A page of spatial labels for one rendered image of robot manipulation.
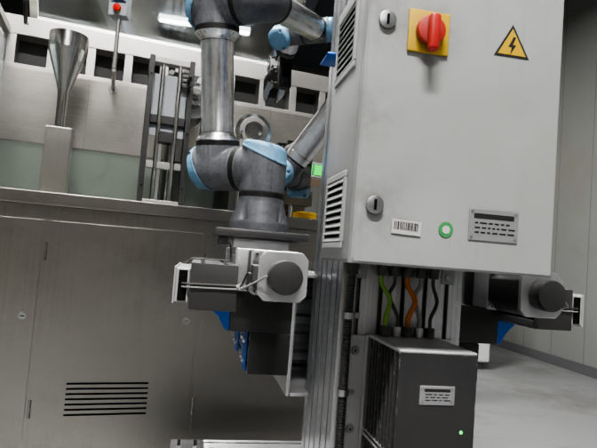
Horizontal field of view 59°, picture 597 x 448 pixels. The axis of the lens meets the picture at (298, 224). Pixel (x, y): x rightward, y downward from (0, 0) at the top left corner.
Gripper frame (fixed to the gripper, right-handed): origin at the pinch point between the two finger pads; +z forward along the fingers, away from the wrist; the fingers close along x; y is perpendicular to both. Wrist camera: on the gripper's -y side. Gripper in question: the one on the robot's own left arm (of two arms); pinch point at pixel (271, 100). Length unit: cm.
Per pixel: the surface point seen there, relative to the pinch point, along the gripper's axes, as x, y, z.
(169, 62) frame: 38.0, 8.7, -2.3
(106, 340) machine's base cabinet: 51, -74, 49
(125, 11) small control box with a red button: 54, 33, -6
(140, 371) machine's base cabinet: 39, -82, 56
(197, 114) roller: 24.5, 6.9, 16.8
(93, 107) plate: 64, 30, 39
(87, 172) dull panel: 64, 9, 57
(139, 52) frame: 47, 52, 21
